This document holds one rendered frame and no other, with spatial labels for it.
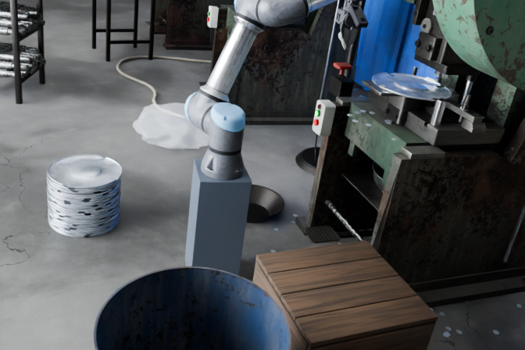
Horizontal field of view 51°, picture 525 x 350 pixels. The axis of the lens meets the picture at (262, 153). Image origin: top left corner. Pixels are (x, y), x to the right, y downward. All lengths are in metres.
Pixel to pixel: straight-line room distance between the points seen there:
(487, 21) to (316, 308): 0.88
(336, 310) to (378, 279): 0.21
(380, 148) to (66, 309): 1.23
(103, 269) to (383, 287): 1.05
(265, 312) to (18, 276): 1.08
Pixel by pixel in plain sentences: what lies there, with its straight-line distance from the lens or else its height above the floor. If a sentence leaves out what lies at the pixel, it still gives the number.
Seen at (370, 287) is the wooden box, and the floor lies 0.35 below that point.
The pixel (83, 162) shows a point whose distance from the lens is 2.43.
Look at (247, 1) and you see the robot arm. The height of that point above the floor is 1.01.
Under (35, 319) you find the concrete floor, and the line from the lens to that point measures 2.01.
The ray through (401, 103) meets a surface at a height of 0.73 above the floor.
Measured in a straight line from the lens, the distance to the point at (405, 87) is 2.05.
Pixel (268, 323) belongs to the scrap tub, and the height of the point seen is 0.41.
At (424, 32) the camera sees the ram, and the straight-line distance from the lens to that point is 2.10.
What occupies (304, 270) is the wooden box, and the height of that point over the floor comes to 0.35.
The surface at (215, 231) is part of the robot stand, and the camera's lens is 1.96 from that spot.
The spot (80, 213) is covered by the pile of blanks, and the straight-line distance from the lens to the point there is 2.31.
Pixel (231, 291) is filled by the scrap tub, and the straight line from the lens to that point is 1.43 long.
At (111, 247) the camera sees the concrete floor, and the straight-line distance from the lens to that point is 2.30.
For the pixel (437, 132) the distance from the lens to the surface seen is 1.95.
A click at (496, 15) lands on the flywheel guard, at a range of 1.58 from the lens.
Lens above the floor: 1.33
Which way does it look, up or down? 25 degrees down
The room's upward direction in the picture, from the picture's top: 8 degrees clockwise
